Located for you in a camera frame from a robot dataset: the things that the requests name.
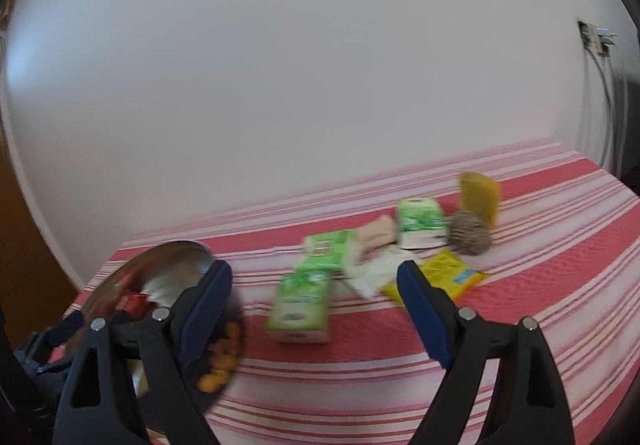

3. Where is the wooden door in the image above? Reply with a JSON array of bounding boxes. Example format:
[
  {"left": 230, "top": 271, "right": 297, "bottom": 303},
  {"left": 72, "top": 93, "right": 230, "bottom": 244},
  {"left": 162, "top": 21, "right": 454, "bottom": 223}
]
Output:
[{"left": 0, "top": 125, "right": 86, "bottom": 351}]

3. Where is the green tissue pack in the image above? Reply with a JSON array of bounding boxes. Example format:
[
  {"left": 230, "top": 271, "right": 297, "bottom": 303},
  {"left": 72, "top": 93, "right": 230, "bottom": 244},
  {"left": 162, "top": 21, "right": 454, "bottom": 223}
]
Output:
[
  {"left": 300, "top": 229, "right": 357, "bottom": 276},
  {"left": 396, "top": 197, "right": 447, "bottom": 250},
  {"left": 265, "top": 270, "right": 333, "bottom": 345}
]

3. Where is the steel wool scrubber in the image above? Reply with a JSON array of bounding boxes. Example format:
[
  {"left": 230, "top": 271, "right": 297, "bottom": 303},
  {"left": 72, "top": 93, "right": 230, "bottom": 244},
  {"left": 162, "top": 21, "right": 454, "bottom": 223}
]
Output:
[{"left": 446, "top": 211, "right": 493, "bottom": 257}]

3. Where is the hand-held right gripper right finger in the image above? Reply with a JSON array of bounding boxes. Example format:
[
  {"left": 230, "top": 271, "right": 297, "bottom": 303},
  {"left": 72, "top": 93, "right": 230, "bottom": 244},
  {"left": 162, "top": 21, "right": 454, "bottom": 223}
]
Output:
[{"left": 396, "top": 260, "right": 576, "bottom": 445}]

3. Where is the yellow sponge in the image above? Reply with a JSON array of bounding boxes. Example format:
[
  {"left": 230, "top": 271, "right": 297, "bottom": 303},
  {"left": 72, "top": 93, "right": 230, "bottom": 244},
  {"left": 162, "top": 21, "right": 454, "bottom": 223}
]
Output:
[{"left": 459, "top": 171, "right": 502, "bottom": 228}]

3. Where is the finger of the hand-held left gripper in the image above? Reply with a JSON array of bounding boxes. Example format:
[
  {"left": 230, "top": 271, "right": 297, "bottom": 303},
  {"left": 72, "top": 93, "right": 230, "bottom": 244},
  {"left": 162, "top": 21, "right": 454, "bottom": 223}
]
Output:
[{"left": 42, "top": 310, "right": 86, "bottom": 348}]

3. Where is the blue cloth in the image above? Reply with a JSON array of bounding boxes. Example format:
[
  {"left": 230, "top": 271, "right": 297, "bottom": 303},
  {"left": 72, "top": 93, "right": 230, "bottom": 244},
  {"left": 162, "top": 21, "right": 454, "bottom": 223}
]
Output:
[{"left": 14, "top": 331, "right": 76, "bottom": 378}]

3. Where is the metal bowl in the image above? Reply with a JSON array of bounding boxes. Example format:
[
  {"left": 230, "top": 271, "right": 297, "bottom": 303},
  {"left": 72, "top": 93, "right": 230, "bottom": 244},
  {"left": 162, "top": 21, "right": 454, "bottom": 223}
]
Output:
[{"left": 65, "top": 240, "right": 247, "bottom": 413}]

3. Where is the red striped bedsheet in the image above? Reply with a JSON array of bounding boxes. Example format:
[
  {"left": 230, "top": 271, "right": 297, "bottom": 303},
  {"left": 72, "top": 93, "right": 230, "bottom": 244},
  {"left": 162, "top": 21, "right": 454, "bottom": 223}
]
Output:
[{"left": 50, "top": 139, "right": 640, "bottom": 445}]

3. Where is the white cable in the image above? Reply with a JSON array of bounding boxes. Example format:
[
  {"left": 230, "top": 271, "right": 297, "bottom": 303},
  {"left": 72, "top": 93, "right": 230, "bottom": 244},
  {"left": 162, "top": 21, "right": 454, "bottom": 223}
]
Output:
[{"left": 582, "top": 50, "right": 616, "bottom": 168}]

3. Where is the beige packet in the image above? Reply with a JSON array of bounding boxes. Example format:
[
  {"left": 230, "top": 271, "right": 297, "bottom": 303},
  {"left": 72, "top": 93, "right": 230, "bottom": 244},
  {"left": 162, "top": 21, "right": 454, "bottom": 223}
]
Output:
[{"left": 357, "top": 216, "right": 400, "bottom": 256}]

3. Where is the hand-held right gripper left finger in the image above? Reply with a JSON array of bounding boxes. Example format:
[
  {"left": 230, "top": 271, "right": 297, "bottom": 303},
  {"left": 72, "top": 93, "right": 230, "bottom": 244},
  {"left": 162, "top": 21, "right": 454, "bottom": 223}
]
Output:
[{"left": 52, "top": 260, "right": 236, "bottom": 445}]

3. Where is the orange snack bag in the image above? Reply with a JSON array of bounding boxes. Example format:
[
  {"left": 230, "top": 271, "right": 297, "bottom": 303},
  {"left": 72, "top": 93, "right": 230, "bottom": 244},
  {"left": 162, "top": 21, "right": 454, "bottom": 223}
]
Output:
[{"left": 197, "top": 320, "right": 245, "bottom": 393}]

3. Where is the white packet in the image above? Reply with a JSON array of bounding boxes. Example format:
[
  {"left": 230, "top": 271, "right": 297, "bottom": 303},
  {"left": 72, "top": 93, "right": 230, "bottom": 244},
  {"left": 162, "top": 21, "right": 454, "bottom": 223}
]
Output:
[{"left": 345, "top": 245, "right": 418, "bottom": 298}]

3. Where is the red snack packet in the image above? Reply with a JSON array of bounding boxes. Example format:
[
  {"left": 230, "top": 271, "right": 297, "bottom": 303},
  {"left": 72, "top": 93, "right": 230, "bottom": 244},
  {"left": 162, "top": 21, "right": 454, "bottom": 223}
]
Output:
[{"left": 117, "top": 292, "right": 153, "bottom": 321}]

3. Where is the yellow packet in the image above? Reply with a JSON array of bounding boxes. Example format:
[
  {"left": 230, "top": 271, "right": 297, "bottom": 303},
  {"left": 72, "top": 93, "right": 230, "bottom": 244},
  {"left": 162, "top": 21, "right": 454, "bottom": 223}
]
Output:
[
  {"left": 382, "top": 282, "right": 407, "bottom": 308},
  {"left": 420, "top": 249, "right": 490, "bottom": 303}
]

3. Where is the wall outlet with plugs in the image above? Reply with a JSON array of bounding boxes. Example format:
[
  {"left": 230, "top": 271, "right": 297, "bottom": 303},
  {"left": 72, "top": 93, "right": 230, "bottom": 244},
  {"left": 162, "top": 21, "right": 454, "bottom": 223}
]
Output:
[{"left": 577, "top": 19, "right": 618, "bottom": 56}]

